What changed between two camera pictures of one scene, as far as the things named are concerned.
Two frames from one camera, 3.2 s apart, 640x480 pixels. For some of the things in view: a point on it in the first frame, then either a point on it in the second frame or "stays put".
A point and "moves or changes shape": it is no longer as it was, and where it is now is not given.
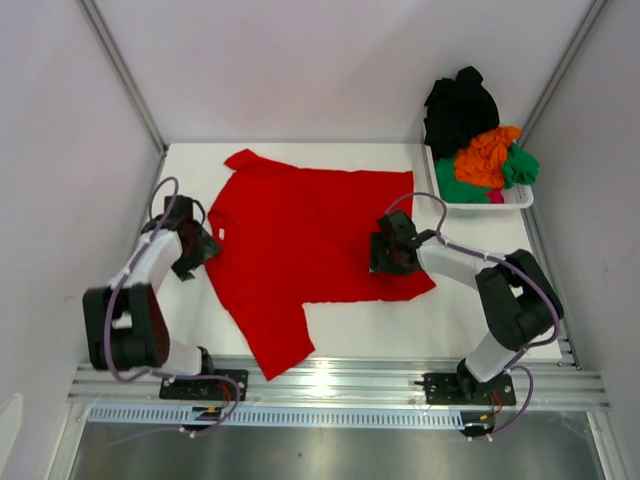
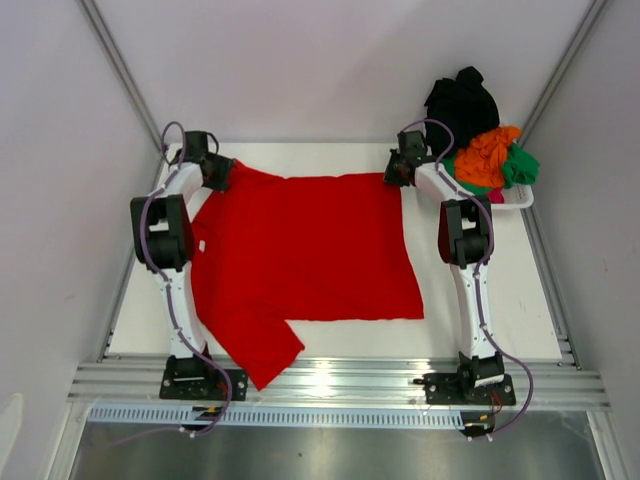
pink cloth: (496, 195) stays put
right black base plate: (445, 388) stays put
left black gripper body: (204, 249) → (221, 171)
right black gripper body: (382, 255) → (395, 173)
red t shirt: (291, 236) moves or changes shape
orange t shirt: (482, 162) stays put
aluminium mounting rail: (348, 380) stays put
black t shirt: (457, 112) stays put
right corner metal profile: (596, 10) stays put
